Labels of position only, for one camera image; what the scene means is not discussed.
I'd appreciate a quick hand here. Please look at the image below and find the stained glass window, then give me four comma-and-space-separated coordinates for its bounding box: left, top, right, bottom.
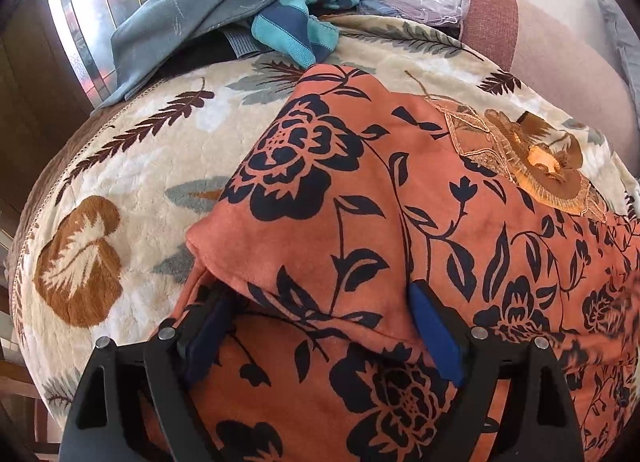
44, 0, 161, 112

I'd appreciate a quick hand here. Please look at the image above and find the pink red pillow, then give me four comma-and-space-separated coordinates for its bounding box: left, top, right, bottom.
460, 0, 640, 153

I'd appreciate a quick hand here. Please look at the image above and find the orange floral garment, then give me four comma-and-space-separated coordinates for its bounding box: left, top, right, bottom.
140, 64, 640, 462

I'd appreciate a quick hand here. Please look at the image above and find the black cloth with grey waistband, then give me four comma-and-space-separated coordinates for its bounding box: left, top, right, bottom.
155, 29, 261, 77

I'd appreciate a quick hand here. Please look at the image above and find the clear plastic bag with clothes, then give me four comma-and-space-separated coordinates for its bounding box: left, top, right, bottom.
357, 0, 473, 30

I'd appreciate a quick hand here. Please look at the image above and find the grey-blue cloth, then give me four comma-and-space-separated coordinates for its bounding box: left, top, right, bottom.
92, 0, 383, 115

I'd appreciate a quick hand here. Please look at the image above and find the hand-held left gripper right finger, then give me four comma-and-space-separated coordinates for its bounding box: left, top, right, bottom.
407, 280, 586, 462

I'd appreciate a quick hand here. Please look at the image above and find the wooden chair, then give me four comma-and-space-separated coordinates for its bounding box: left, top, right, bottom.
0, 332, 61, 458

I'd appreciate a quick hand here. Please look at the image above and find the teal striped cloth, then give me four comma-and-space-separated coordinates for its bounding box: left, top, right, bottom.
251, 0, 341, 70

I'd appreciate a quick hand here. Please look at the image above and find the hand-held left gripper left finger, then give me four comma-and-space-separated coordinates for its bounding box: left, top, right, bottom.
59, 286, 237, 462

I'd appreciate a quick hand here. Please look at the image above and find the cream leaf-print fleece blanket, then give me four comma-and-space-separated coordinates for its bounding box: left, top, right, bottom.
10, 12, 640, 423

